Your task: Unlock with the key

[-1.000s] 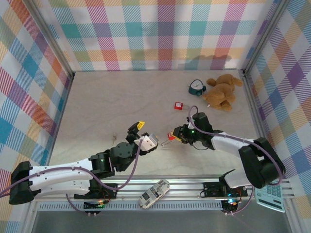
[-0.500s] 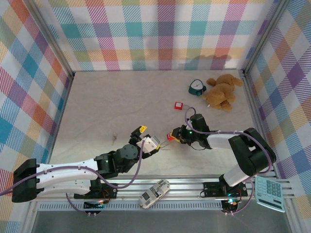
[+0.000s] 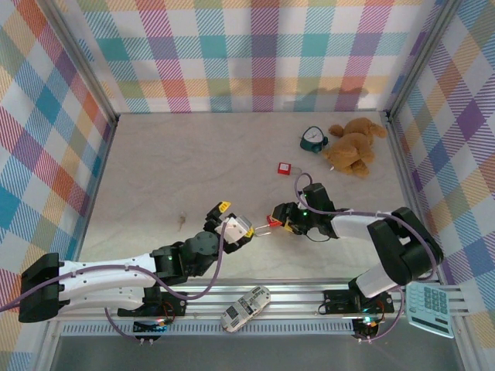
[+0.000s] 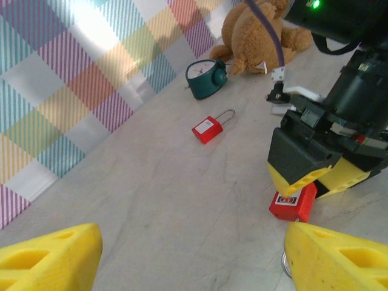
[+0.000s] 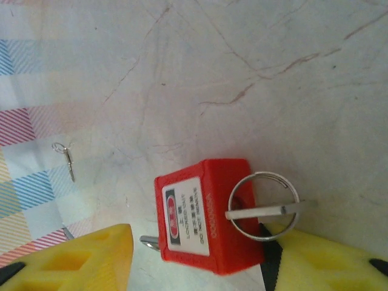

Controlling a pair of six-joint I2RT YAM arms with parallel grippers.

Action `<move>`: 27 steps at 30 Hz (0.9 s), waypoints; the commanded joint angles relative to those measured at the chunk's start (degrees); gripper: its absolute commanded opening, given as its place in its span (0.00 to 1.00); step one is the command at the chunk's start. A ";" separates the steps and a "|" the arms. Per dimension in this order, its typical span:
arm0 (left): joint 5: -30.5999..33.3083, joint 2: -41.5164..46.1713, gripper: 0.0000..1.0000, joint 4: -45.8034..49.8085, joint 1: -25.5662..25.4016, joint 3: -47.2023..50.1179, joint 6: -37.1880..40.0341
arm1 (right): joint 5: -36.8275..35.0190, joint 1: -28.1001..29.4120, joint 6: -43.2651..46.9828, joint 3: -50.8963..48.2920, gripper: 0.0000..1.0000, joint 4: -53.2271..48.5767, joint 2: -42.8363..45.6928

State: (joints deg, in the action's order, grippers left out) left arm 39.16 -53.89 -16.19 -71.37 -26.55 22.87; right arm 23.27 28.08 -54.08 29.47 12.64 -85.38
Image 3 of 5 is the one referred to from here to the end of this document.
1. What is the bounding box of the red padlock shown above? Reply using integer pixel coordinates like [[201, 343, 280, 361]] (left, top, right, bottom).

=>
[[276, 162, 303, 178], [254, 215, 281, 238]]

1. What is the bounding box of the white oval printed device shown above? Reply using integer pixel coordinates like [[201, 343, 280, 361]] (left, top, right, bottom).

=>
[[220, 285, 271, 333]]

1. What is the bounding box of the teal alarm clock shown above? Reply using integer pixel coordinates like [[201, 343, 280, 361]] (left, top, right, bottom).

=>
[[299, 126, 330, 154]]

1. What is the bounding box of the brown plush toy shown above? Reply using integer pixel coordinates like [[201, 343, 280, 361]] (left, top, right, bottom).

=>
[[323, 118, 387, 178]]

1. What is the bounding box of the light blue calculator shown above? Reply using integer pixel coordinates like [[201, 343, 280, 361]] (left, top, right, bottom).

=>
[[405, 281, 455, 340]]

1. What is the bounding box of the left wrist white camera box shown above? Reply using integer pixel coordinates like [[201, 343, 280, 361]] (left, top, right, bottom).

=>
[[223, 214, 254, 245]]

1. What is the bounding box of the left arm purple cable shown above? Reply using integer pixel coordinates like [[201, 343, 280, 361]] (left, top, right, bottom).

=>
[[0, 220, 227, 342]]

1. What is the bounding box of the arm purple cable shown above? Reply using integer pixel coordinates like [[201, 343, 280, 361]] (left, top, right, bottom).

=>
[[0, 220, 227, 342], [294, 172, 440, 343]]

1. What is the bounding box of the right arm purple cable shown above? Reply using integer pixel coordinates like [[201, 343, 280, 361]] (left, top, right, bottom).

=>
[[294, 172, 440, 343]]

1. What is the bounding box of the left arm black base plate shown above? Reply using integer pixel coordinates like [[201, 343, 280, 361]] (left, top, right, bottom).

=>
[[117, 291, 188, 318]]

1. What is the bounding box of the aluminium rail frame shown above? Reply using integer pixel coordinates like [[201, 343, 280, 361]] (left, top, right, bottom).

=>
[[41, 277, 467, 322]]

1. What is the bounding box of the slotted grey cable duct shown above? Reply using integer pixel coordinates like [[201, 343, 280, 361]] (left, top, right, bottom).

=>
[[61, 322, 357, 336]]

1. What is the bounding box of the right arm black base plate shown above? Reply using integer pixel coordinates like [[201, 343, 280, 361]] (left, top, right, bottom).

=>
[[323, 288, 395, 315]]

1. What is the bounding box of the aluminium side rail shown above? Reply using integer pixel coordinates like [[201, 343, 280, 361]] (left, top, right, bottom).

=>
[[68, 122, 119, 289], [384, 114, 421, 217]]

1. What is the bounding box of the aluminium corner post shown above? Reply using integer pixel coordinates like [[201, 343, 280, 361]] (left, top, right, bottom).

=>
[[384, 0, 465, 124], [36, 0, 119, 131]]

